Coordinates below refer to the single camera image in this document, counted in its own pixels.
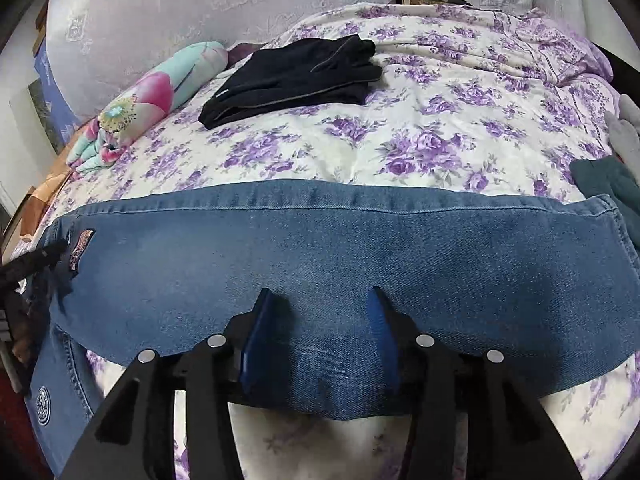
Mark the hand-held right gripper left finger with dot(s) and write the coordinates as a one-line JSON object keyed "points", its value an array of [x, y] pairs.
{"points": [[257, 330]]}

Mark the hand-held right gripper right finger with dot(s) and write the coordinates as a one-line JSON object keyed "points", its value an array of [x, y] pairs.
{"points": [[381, 332]]}

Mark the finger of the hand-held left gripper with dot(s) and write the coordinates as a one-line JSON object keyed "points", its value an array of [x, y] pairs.
{"points": [[32, 261]]}

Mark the blue denim pants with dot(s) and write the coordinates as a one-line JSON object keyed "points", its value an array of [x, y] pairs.
{"points": [[325, 240]]}

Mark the black folded pants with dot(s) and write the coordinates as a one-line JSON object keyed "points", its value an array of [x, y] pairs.
{"points": [[290, 80]]}

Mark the orange brown cloth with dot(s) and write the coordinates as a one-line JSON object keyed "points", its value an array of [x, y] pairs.
{"points": [[47, 190]]}

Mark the framed picture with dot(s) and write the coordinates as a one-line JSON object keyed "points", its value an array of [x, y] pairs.
{"points": [[42, 110]]}

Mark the blue patterned cloth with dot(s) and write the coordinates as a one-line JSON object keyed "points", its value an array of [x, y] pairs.
{"points": [[52, 90]]}

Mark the colourful flower print pillow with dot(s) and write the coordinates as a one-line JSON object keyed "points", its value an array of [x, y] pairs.
{"points": [[150, 95]]}

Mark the purple floral bed sheet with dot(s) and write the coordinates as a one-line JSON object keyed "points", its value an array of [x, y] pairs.
{"points": [[425, 125]]}

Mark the teal cloth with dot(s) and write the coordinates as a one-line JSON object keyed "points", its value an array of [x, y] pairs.
{"points": [[610, 185]]}

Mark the grey cloth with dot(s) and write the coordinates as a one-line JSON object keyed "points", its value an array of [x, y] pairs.
{"points": [[625, 130]]}

